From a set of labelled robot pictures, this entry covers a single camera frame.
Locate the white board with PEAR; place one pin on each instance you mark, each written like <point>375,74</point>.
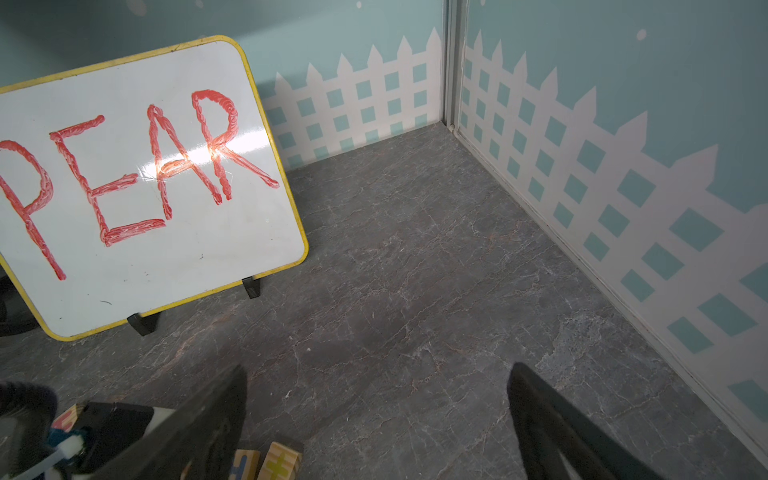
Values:
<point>136,185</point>

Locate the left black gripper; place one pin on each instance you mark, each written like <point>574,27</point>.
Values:
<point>83,440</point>

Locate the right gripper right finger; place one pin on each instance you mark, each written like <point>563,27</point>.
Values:
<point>555,438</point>

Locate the wooden block black letter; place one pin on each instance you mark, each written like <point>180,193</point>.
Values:
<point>245,465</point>

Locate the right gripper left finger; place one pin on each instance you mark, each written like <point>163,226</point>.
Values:
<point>197,441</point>

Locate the wooden letter block O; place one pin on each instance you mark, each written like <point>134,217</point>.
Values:
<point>281,463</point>

